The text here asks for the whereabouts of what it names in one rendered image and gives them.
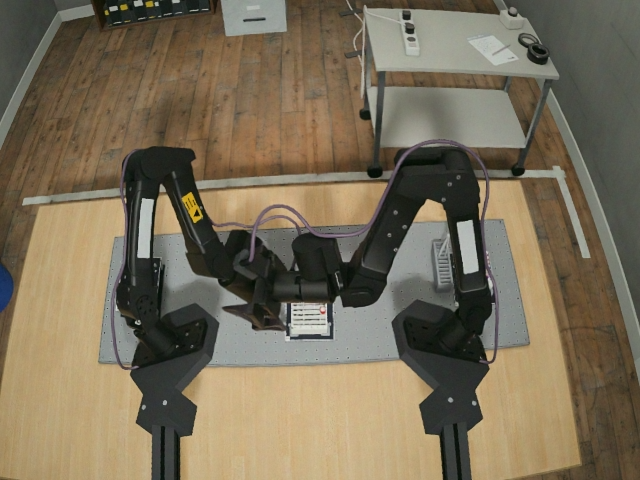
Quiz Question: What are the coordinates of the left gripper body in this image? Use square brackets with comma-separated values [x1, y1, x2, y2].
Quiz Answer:
[237, 277, 269, 330]

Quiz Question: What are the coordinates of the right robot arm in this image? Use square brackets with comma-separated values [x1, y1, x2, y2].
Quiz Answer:
[291, 146, 492, 364]

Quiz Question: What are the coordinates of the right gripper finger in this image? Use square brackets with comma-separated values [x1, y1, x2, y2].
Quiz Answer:
[255, 245, 268, 258]
[222, 303, 265, 328]

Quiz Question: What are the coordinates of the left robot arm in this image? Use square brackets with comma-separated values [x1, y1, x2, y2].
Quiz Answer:
[116, 146, 252, 370]

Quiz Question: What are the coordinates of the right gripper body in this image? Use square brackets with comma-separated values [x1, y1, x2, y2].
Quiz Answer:
[244, 250, 304, 324]

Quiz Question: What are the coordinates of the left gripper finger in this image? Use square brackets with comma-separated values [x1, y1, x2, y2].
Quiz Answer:
[255, 318, 288, 332]

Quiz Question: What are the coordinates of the white grid rack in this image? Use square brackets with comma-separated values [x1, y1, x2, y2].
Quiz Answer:
[292, 303, 327, 334]

